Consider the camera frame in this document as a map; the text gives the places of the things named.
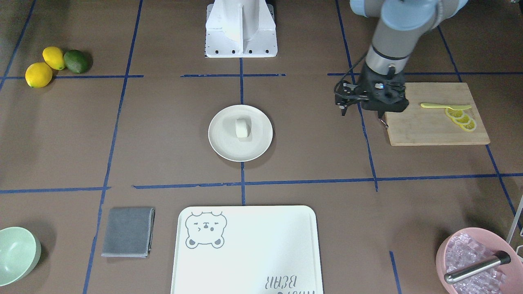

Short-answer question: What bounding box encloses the white bear serving tray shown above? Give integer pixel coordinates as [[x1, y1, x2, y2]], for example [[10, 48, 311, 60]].
[[170, 205, 324, 294]]

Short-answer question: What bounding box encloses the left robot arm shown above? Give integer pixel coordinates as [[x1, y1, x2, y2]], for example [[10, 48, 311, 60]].
[[350, 0, 467, 118]]

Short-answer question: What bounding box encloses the grey folded cloth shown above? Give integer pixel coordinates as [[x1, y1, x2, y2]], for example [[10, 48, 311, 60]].
[[101, 207, 155, 258]]

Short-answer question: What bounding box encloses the pink bowl with ice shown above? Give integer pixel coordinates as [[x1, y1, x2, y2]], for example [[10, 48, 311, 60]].
[[435, 227, 523, 294]]

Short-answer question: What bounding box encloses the white round plate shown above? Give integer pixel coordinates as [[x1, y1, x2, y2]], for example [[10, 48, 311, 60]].
[[208, 105, 273, 162]]

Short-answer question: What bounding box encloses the yellow lemon lower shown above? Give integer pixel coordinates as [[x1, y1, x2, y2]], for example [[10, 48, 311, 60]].
[[25, 62, 54, 89]]

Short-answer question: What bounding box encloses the yellow lemon upper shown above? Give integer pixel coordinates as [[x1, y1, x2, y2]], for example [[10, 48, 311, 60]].
[[42, 46, 66, 71]]

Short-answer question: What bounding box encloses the green bowl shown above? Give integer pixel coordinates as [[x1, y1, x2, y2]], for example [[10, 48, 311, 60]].
[[0, 227, 41, 286]]

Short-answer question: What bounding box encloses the yellow lemon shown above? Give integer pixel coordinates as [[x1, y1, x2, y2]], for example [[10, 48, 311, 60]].
[[25, 62, 54, 89], [42, 46, 66, 71]]

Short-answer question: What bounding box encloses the green avocado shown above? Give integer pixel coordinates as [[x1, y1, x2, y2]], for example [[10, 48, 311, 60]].
[[64, 49, 89, 74]]

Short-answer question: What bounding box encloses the white steamed bun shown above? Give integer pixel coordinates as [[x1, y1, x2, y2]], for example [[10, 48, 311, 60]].
[[235, 118, 250, 139]]

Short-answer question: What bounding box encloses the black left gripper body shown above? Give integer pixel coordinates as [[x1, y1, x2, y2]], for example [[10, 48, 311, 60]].
[[359, 65, 409, 118]]

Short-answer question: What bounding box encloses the wire cup rack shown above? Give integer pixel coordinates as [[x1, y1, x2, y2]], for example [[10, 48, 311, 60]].
[[505, 196, 523, 261]]

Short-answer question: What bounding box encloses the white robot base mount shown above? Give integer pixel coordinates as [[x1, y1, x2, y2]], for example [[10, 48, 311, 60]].
[[204, 0, 278, 58]]

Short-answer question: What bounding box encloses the yellow-green plastic knife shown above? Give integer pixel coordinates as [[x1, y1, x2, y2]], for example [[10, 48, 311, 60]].
[[420, 102, 472, 111]]

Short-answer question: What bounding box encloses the bamboo cutting board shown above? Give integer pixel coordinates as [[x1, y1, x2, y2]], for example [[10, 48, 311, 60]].
[[385, 82, 491, 146]]

